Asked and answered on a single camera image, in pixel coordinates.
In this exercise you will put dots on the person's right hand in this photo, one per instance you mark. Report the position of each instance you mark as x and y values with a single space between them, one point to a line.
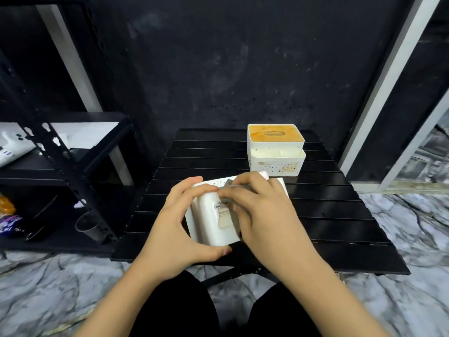
273 228

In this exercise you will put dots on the person's left hand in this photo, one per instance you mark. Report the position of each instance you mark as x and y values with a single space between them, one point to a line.
172 242

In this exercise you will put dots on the grey cleaning cloth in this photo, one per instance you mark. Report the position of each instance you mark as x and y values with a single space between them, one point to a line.
229 184

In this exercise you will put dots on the person's right forearm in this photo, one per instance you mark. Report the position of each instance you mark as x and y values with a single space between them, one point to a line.
336 301

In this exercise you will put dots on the person's black trousers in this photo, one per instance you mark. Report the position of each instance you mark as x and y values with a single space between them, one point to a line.
175 308

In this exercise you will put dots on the grey metal cup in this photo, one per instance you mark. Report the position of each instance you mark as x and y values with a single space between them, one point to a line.
89 228

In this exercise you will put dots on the black metal shelf rack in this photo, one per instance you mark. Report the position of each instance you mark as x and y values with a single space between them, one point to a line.
70 175

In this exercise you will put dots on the white board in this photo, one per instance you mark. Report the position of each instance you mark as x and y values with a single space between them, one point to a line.
91 135

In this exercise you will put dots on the purple snack packet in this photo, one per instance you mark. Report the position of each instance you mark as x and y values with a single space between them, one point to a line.
10 224

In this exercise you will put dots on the white handheld controller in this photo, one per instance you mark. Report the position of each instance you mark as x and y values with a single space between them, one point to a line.
10 147

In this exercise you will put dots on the black table leg frame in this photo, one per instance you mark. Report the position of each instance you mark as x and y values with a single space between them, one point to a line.
228 275

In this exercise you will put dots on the white door frame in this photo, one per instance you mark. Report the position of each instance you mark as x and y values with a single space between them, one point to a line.
386 84

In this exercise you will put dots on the white frame post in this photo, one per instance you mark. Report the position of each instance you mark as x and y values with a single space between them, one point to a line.
70 59

